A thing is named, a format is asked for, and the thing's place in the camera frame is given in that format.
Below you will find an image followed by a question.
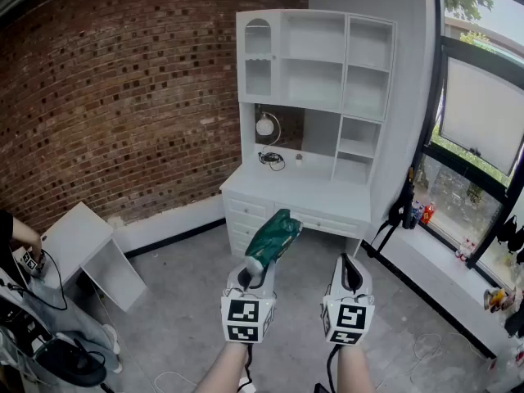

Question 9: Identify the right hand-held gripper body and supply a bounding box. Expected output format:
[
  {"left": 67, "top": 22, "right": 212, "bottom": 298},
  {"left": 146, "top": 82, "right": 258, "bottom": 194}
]
[{"left": 320, "top": 295, "right": 376, "bottom": 346}]

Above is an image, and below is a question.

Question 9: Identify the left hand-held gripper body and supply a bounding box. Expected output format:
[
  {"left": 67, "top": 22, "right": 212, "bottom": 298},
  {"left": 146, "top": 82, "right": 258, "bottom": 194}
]
[{"left": 220, "top": 276, "right": 277, "bottom": 345}]

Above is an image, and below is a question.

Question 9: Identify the green plastic bag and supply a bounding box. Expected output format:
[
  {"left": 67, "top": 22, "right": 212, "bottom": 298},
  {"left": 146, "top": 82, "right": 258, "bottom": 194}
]
[{"left": 244, "top": 209, "right": 305, "bottom": 278}]

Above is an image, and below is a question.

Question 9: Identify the person's right forearm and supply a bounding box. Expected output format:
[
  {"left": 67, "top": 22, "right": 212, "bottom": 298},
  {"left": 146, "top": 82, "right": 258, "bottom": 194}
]
[{"left": 334, "top": 343, "right": 376, "bottom": 393}]

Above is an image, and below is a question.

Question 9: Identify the person's left forearm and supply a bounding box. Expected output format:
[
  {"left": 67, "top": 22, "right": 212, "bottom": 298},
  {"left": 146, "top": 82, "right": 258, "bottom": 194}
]
[{"left": 194, "top": 341, "right": 251, "bottom": 393}]

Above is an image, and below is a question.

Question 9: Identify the white desk with hutch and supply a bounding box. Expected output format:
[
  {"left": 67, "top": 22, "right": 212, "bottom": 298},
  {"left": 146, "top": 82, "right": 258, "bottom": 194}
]
[{"left": 219, "top": 8, "right": 398, "bottom": 261}]

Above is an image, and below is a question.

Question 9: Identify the white globe desk lamp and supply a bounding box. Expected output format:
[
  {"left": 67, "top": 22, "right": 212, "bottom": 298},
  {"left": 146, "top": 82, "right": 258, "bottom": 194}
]
[{"left": 255, "top": 111, "right": 283, "bottom": 160}]

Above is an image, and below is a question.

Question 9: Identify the white window ledge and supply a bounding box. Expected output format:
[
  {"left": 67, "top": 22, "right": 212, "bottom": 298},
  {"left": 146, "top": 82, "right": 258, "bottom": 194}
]
[{"left": 363, "top": 218, "right": 524, "bottom": 358}]

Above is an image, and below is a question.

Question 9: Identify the black framed window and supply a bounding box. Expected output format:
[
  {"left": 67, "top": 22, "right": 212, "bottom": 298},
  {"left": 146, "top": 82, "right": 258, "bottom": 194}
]
[{"left": 421, "top": 0, "right": 524, "bottom": 281}]

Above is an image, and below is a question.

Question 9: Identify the yellow toy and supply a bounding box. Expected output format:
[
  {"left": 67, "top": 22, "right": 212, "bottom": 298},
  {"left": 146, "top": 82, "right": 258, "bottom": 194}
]
[{"left": 484, "top": 287, "right": 509, "bottom": 313}]

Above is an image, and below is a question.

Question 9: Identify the black hanging cloth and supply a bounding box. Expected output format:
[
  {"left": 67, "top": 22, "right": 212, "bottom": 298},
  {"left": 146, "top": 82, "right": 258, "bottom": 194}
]
[{"left": 496, "top": 214, "right": 524, "bottom": 266}]

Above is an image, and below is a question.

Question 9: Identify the white side table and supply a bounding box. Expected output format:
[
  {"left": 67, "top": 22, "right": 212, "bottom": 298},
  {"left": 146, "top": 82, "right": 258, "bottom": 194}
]
[{"left": 40, "top": 201, "right": 148, "bottom": 313}]

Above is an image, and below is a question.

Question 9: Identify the frosted window sash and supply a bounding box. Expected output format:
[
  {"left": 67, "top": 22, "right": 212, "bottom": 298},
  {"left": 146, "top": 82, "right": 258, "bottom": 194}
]
[{"left": 439, "top": 54, "right": 524, "bottom": 176}]

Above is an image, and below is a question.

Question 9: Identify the white arched glass cabinet door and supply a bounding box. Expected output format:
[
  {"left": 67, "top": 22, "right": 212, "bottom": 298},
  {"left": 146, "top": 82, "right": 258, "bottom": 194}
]
[{"left": 237, "top": 11, "right": 282, "bottom": 105}]

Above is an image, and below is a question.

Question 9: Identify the right hand-held gripper black cable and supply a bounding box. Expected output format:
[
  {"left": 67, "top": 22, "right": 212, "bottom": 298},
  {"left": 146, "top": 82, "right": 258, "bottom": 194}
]
[{"left": 325, "top": 344, "right": 343, "bottom": 393}]

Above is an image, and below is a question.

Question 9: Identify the hand-held gripper black cable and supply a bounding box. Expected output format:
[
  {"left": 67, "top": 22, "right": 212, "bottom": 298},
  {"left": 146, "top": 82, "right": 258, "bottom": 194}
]
[
  {"left": 325, "top": 344, "right": 343, "bottom": 393},
  {"left": 236, "top": 341, "right": 254, "bottom": 393}
]

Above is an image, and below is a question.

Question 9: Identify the left hand-held gripper black cable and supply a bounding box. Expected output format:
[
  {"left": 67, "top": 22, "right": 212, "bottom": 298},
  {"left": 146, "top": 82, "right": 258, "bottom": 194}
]
[{"left": 236, "top": 341, "right": 254, "bottom": 393}]

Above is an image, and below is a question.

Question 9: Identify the white floor cable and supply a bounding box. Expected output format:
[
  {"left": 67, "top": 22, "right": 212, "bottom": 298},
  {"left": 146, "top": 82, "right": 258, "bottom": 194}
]
[
  {"left": 410, "top": 332, "right": 489, "bottom": 363},
  {"left": 152, "top": 369, "right": 199, "bottom": 390}
]

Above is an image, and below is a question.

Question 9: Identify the black strapped bag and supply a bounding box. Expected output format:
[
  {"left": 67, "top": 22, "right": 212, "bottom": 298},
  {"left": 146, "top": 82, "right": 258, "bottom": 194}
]
[{"left": 369, "top": 165, "right": 415, "bottom": 254}]

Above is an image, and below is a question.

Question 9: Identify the black lamp cable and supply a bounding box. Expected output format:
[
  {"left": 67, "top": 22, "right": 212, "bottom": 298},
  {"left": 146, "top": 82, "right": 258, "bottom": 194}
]
[{"left": 257, "top": 150, "right": 287, "bottom": 173}]

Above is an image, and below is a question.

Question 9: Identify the thin black looped cable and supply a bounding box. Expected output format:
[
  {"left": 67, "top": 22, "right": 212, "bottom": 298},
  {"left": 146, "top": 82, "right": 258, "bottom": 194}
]
[{"left": 39, "top": 248, "right": 69, "bottom": 312}]

